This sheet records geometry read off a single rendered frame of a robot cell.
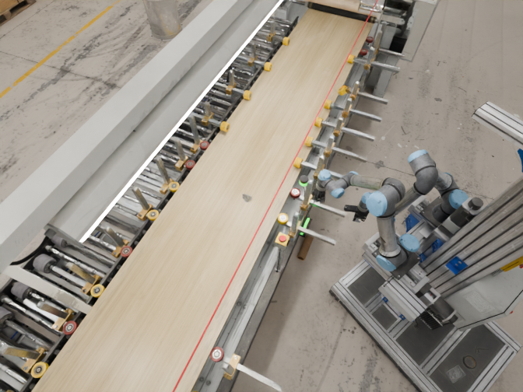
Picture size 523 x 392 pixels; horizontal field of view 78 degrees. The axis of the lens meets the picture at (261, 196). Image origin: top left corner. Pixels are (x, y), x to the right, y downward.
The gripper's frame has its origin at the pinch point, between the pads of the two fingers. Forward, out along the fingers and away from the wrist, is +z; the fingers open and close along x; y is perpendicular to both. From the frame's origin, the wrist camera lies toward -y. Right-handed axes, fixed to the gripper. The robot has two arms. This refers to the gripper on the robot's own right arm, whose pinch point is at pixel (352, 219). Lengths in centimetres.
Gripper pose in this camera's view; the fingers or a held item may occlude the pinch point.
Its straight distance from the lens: 255.2
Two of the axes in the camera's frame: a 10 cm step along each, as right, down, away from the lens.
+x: 4.2, -7.7, 4.9
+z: 0.0, 5.3, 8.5
